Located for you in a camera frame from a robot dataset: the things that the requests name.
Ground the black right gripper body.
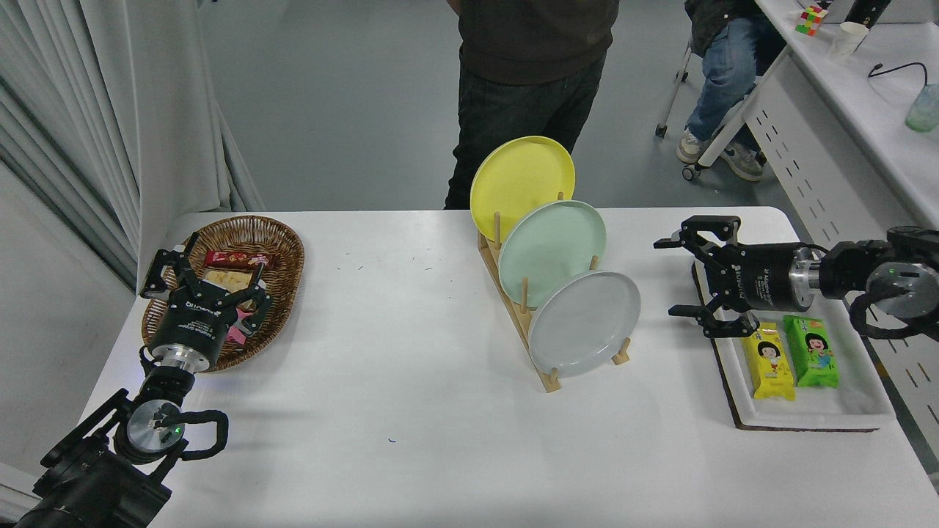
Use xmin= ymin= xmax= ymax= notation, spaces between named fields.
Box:
xmin=722 ymin=242 xmax=803 ymax=314

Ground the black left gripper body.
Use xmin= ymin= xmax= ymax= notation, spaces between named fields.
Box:
xmin=149 ymin=292 xmax=238 ymax=366

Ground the grey plate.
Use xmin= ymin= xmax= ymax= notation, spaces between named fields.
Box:
xmin=528 ymin=271 xmax=643 ymax=378

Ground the mint green plate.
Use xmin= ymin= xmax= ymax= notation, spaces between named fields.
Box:
xmin=498 ymin=199 xmax=608 ymax=310

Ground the wooden plate rack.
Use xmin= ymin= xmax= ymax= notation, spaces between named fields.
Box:
xmin=478 ymin=192 xmax=632 ymax=394

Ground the yellow plate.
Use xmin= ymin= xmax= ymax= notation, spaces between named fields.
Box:
xmin=469 ymin=136 xmax=577 ymax=244

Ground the pale yellow snack pack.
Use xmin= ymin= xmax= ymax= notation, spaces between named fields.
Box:
xmin=202 ymin=269 xmax=257 ymax=294

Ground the pink snack wrapper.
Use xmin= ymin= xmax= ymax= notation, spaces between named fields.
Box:
xmin=226 ymin=308 xmax=257 ymax=344

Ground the red snack bar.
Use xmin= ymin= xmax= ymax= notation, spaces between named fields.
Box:
xmin=204 ymin=249 xmax=276 ymax=271

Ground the brown wicker basket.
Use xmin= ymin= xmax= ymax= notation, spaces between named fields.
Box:
xmin=141 ymin=215 xmax=306 ymax=373

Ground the yellow snack bar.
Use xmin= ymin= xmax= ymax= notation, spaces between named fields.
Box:
xmin=741 ymin=323 xmax=797 ymax=402

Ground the green snack bar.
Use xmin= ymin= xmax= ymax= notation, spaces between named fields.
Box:
xmin=782 ymin=314 xmax=840 ymax=389

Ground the white perforated desk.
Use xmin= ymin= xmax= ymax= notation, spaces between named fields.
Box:
xmin=682 ymin=0 xmax=939 ymax=411

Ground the white chair leg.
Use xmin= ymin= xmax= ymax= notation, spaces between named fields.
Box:
xmin=655 ymin=43 xmax=694 ymax=140

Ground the white rectangular tray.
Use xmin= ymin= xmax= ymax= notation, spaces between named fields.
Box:
xmin=693 ymin=248 xmax=897 ymax=430

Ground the person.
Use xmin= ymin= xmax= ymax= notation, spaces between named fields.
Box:
xmin=443 ymin=0 xmax=621 ymax=210
xmin=675 ymin=0 xmax=789 ymax=183

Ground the grey curtain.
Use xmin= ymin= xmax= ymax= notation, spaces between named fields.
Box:
xmin=0 ymin=0 xmax=266 ymax=294

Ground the green translucent cup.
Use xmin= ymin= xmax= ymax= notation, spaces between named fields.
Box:
xmin=906 ymin=84 xmax=939 ymax=133

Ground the colourful puzzle cube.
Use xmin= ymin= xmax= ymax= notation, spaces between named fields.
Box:
xmin=795 ymin=6 xmax=830 ymax=36

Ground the white paper cup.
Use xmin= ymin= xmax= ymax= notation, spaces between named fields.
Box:
xmin=828 ymin=22 xmax=870 ymax=61

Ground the black object on desk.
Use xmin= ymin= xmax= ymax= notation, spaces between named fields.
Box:
xmin=845 ymin=0 xmax=894 ymax=30

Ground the thin black cable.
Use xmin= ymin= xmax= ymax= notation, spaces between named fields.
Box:
xmin=869 ymin=62 xmax=931 ymax=92

